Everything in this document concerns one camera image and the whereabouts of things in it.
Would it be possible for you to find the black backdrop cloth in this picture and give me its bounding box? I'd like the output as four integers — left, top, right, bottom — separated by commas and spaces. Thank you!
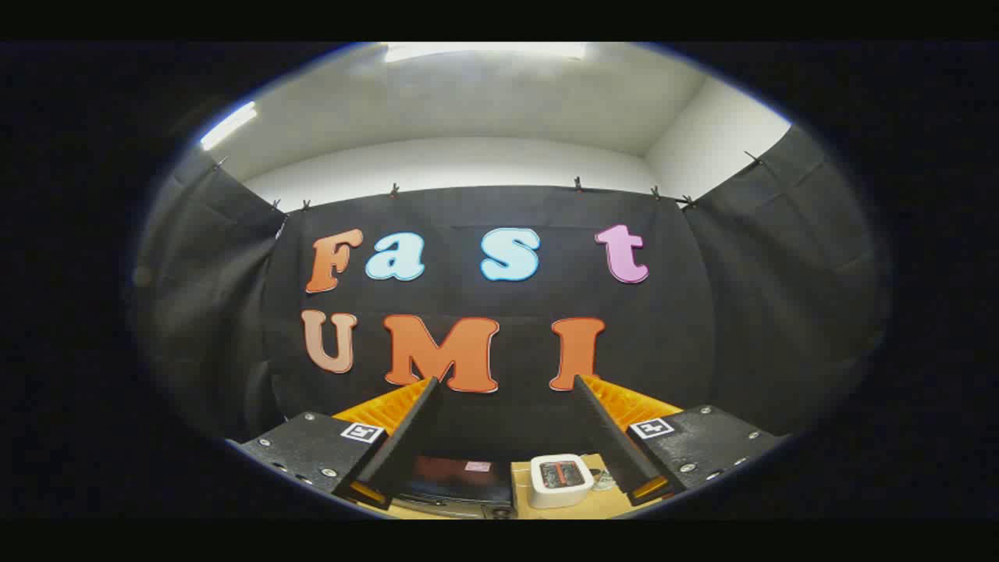
131, 125, 892, 463

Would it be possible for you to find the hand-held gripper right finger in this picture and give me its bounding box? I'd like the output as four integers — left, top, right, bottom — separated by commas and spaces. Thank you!
572, 375, 789, 507

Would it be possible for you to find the black toaster oven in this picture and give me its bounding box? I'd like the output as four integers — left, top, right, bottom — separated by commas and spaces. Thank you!
393, 455, 518, 520

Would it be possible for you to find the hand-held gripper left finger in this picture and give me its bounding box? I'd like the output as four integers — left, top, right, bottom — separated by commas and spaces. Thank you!
226, 377, 443, 512

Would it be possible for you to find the white slot toaster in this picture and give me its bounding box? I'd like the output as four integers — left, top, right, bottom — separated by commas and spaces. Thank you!
528, 454, 596, 510

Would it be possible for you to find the ceiling light panel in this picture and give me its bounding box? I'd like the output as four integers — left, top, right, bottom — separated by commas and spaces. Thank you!
200, 101, 258, 151
382, 42, 588, 64

